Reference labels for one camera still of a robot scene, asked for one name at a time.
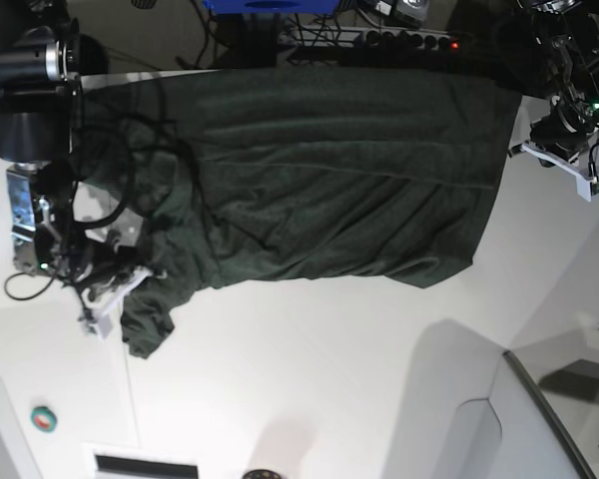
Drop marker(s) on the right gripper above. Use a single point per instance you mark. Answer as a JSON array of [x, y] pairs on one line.
[[103, 275]]

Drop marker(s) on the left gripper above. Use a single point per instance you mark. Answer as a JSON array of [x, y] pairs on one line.
[[560, 140]]

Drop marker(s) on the green red emergency button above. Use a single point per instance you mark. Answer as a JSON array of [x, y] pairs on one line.
[[44, 419]]

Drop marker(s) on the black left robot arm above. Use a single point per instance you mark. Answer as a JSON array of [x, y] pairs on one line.
[[552, 49]]

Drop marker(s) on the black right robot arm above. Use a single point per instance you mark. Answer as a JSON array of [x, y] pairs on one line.
[[43, 135]]

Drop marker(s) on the grey monitor frame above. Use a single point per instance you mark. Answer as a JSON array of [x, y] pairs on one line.
[[558, 429]]

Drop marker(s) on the dark green t-shirt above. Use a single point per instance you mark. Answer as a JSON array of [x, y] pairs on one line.
[[305, 173]]

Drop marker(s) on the white power strip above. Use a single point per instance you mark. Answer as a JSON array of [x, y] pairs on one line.
[[353, 37]]

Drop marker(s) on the black round knob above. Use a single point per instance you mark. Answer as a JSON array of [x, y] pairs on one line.
[[262, 474]]

